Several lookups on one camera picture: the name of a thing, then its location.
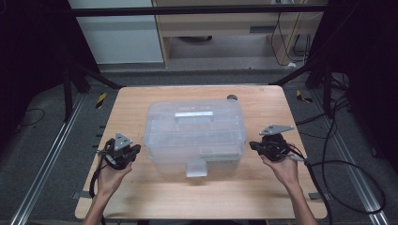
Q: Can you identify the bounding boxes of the left hand-held gripper cable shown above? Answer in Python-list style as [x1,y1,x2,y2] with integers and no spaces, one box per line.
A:
[88,155,108,225]

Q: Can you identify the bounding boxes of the aluminium floor rail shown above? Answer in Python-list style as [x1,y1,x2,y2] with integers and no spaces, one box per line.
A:
[8,93,86,225]
[313,90,390,225]

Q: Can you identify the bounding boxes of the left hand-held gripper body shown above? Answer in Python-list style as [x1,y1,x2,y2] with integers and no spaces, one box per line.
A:
[102,132,133,171]

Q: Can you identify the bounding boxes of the light wooden desk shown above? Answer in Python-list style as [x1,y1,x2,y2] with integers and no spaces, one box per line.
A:
[152,0,329,68]

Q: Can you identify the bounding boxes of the yellow black tape strip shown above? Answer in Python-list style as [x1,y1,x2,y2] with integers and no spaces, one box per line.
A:
[95,91,108,110]
[295,89,314,104]

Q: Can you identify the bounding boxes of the right hand-held gripper cable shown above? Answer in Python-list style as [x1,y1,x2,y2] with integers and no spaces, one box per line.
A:
[286,145,333,225]

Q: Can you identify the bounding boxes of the black metal stand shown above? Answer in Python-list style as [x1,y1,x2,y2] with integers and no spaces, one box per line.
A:
[60,59,124,124]
[268,52,334,119]

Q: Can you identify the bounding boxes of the person's right hand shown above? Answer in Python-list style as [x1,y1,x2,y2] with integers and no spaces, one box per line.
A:
[260,154,300,189]

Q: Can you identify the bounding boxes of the clear plastic storage box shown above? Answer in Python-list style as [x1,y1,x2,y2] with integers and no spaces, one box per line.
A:
[143,99,248,179]

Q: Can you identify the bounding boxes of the thin black floor cable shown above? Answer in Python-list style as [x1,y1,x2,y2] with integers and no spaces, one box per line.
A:
[18,107,46,128]

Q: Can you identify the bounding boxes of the black horizontal bar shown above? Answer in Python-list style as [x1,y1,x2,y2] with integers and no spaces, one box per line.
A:
[69,4,329,18]

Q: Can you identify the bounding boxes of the hand-held gripper cable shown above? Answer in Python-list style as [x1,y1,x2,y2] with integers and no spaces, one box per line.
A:
[88,155,108,225]
[286,145,333,225]

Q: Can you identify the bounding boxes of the person's left hand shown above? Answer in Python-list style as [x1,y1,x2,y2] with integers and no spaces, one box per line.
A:
[97,157,133,197]

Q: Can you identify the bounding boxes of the black hanging cables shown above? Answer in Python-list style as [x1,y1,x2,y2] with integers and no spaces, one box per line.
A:
[270,12,314,68]

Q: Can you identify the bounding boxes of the white cabinet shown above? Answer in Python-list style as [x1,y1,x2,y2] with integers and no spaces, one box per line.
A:
[67,0,164,66]

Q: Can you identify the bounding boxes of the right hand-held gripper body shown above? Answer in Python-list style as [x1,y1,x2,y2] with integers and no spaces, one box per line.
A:
[259,125,296,162]

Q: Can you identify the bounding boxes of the grey tape strip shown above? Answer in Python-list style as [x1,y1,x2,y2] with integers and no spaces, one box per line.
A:
[71,190,92,200]
[308,191,332,202]

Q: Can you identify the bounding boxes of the looped black floor cable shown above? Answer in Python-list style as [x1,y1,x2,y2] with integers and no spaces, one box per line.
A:
[311,159,387,216]

